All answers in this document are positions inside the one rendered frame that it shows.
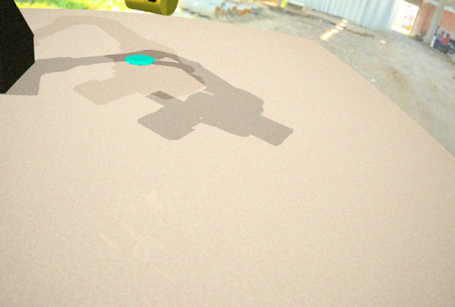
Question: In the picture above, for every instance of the cyan circle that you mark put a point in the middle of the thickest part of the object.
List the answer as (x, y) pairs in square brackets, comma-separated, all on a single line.
[(140, 60)]

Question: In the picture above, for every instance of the yellow cylinder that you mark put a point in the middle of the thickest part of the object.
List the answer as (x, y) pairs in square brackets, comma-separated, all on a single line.
[(160, 7)]

